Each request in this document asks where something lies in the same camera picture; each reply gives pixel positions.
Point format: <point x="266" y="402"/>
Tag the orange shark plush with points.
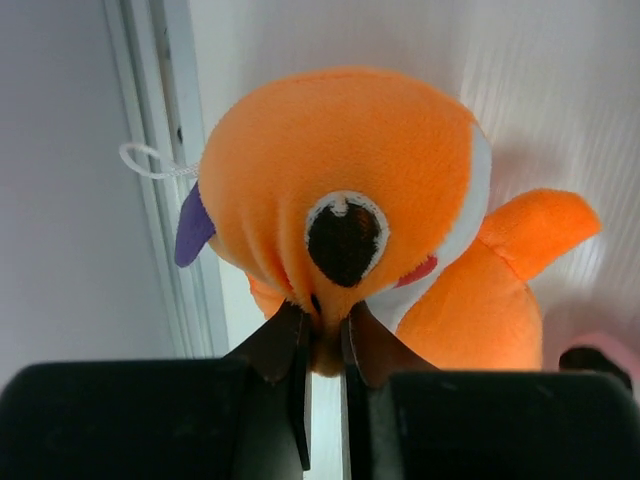
<point x="356" y="190"/>

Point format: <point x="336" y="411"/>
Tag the pink striped plush left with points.
<point x="602" y="353"/>

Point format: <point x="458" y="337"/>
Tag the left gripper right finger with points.
<point x="407" y="419"/>

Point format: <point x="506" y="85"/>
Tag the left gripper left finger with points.
<point x="242" y="416"/>

